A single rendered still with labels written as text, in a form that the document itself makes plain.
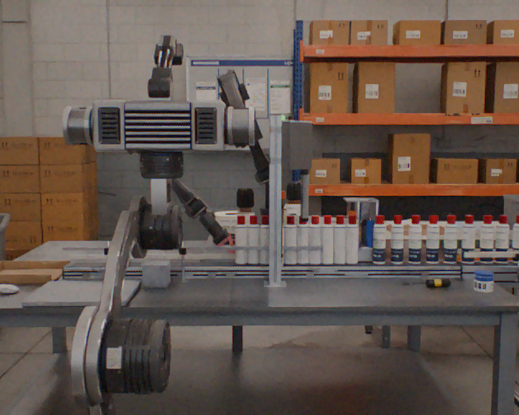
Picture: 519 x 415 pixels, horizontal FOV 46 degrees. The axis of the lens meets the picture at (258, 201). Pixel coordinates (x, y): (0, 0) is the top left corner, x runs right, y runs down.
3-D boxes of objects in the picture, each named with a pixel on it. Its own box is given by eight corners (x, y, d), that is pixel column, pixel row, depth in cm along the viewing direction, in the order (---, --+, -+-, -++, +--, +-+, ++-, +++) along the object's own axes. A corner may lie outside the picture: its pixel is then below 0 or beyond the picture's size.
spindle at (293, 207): (301, 235, 324) (302, 180, 321) (303, 238, 315) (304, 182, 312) (285, 235, 324) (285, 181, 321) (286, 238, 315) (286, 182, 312)
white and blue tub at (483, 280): (469, 288, 239) (470, 270, 238) (486, 287, 241) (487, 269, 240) (480, 292, 232) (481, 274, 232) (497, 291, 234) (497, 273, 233)
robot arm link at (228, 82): (210, 71, 240) (234, 61, 239) (222, 99, 249) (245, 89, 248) (230, 136, 207) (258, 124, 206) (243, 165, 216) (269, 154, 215)
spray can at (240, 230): (246, 262, 263) (246, 214, 260) (248, 264, 258) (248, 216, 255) (234, 263, 262) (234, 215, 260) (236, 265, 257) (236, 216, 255)
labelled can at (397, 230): (401, 262, 263) (402, 214, 261) (404, 264, 258) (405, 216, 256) (389, 262, 263) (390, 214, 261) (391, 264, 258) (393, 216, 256)
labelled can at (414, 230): (418, 262, 263) (420, 214, 261) (422, 264, 258) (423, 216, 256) (406, 262, 263) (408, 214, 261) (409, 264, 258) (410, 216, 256)
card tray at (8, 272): (70, 269, 272) (70, 260, 272) (51, 283, 246) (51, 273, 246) (2, 269, 272) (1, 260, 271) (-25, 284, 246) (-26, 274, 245)
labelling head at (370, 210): (372, 255, 276) (373, 198, 273) (378, 261, 263) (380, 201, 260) (341, 255, 276) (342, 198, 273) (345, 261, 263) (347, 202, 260)
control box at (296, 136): (311, 168, 251) (312, 121, 249) (290, 170, 237) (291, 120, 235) (291, 167, 257) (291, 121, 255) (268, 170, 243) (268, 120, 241)
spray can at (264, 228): (273, 263, 261) (273, 215, 259) (270, 265, 256) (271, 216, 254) (260, 262, 262) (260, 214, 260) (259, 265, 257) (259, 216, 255)
